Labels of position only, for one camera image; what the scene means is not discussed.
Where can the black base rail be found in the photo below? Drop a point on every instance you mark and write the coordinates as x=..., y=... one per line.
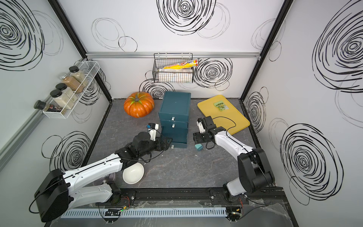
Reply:
x=206, y=196

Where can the brown spice jar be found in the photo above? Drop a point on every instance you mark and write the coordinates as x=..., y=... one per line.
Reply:
x=71, y=82

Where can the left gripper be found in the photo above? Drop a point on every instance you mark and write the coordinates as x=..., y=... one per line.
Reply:
x=165, y=146

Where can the white spice jar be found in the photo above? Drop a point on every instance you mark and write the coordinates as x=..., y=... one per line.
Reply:
x=62, y=99
x=68, y=91

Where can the black wire basket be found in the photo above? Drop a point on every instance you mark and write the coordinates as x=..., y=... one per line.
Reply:
x=169, y=75

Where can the white spice jar middle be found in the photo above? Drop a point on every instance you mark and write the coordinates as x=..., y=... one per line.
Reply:
x=68, y=91

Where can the yellow tube package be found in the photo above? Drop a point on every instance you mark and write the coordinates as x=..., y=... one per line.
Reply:
x=182, y=65

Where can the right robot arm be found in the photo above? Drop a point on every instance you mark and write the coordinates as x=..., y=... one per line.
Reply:
x=254, y=170

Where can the teal drawer cabinet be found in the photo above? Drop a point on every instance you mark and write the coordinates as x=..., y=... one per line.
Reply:
x=174, y=117

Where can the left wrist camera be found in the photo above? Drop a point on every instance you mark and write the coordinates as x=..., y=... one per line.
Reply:
x=152, y=129

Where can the white spice jar near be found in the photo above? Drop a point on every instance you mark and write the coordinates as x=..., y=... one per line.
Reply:
x=62, y=99

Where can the dark spice jar lying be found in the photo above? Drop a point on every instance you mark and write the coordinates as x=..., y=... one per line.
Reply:
x=46, y=107

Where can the orange pumpkin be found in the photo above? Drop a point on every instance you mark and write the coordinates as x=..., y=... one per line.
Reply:
x=139, y=104

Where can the yellow cutting board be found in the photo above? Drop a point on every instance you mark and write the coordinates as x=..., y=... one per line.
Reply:
x=224, y=114

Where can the grey slotted cable duct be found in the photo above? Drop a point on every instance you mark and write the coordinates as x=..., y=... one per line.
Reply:
x=147, y=213

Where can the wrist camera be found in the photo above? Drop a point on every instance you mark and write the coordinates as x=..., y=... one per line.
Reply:
x=205, y=124
x=152, y=129

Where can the teal plug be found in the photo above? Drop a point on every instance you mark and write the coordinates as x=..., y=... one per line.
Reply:
x=198, y=147

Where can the spice jar far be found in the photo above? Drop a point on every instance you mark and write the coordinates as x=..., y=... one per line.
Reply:
x=78, y=75

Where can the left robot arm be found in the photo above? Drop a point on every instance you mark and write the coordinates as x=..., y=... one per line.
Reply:
x=64, y=190

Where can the white bowl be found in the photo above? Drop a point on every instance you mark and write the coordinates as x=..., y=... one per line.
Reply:
x=133, y=174

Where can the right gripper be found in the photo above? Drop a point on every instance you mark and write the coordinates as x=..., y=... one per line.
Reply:
x=197, y=138

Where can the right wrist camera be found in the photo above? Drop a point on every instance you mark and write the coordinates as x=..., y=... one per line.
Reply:
x=205, y=124

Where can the clear acrylic spice shelf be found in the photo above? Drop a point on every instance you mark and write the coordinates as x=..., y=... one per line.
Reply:
x=76, y=94

